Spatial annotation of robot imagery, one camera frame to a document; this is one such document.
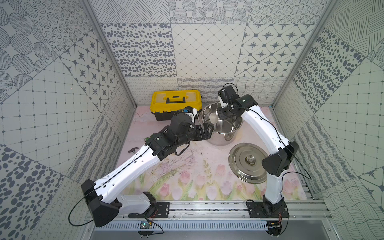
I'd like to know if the cream spoon with grey handle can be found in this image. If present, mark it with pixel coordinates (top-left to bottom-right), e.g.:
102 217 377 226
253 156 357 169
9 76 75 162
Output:
209 113 220 125

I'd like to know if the stainless steel stock pot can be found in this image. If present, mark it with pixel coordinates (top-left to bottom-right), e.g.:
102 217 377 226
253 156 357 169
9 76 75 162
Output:
198 103 243 146

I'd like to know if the stainless steel pot lid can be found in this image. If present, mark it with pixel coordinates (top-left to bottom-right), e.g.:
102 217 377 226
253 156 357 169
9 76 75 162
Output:
229 143 268 184

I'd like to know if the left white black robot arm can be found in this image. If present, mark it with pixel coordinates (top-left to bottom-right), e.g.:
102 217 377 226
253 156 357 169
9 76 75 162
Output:
81 112 214 227

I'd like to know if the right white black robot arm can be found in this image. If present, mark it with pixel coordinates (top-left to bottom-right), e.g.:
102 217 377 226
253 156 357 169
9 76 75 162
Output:
218 90 299 216

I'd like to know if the yellow and black toolbox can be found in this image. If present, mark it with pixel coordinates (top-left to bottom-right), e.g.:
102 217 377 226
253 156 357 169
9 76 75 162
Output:
150 90 203 121

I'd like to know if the small hammer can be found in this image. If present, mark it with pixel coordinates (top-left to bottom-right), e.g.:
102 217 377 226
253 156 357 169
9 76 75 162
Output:
128 148 139 154

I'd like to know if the left small circuit board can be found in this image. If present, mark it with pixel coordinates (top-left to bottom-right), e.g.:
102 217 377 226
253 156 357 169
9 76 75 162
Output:
138 221 154 237

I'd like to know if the small circuit board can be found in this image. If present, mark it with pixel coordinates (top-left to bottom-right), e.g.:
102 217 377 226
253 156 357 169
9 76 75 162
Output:
266 221 282 237
138 221 154 237

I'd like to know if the right small circuit board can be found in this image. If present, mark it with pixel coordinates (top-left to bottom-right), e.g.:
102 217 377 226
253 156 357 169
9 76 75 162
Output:
266 221 282 237

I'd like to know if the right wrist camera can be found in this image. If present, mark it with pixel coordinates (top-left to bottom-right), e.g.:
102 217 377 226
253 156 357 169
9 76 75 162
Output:
218 83 240 108

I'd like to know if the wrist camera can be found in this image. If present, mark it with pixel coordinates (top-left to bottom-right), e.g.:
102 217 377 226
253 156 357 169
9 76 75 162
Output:
218 83 240 108
183 106 199 119

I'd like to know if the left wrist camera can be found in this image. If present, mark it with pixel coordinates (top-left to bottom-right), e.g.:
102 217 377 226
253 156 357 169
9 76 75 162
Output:
183 106 199 119

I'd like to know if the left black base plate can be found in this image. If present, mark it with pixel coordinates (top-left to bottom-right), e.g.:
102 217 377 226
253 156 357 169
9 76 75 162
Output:
128 202 170 219

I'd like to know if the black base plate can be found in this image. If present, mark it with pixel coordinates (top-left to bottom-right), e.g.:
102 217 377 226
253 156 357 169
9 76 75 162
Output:
246 201 290 219
128 202 170 219

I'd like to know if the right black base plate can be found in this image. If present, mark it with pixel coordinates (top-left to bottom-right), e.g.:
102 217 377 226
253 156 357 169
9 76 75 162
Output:
246 201 290 219

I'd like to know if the aluminium mounting rail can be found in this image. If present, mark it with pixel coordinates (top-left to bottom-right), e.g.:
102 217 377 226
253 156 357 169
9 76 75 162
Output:
85 200 334 223

